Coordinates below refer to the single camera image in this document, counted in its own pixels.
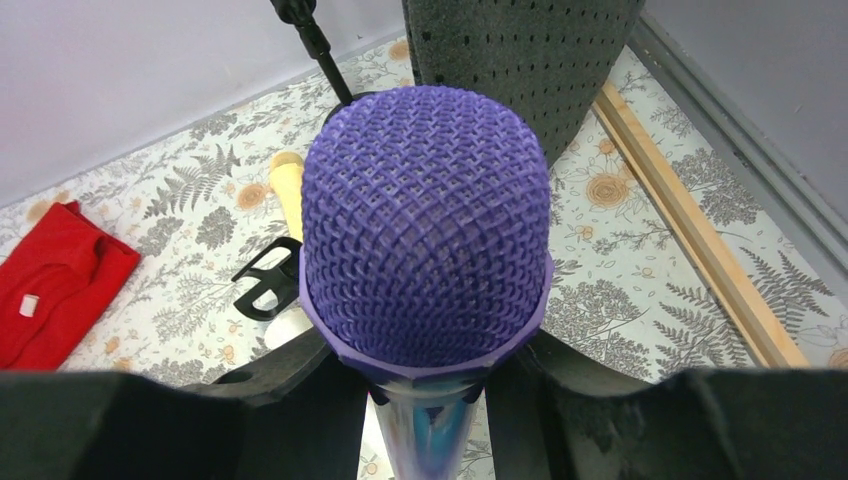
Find floral table mat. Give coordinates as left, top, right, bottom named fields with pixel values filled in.
left=1, top=51, right=847, bottom=386

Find red folded cloth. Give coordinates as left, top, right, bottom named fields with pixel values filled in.
left=1, top=201, right=141, bottom=371

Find cream yellow microphone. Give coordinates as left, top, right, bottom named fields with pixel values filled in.
left=269, top=151, right=304, bottom=242

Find dark grey hanging cloth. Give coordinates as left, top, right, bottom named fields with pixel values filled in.
left=402, top=0, right=645, bottom=164

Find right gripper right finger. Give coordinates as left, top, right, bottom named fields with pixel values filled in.
left=486, top=332, right=847, bottom=479

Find black mic stand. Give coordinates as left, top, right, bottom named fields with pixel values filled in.
left=270, top=0, right=356, bottom=118
left=231, top=237, right=302, bottom=322

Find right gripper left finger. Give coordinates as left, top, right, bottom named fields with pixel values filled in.
left=1, top=331, right=367, bottom=479

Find purple microphone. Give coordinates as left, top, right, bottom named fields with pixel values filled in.
left=299, top=86, right=554, bottom=479

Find wooden frame rack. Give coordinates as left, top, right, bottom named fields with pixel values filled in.
left=593, top=82, right=811, bottom=368

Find white microphone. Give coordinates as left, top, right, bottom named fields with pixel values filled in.
left=263, top=308, right=313, bottom=350

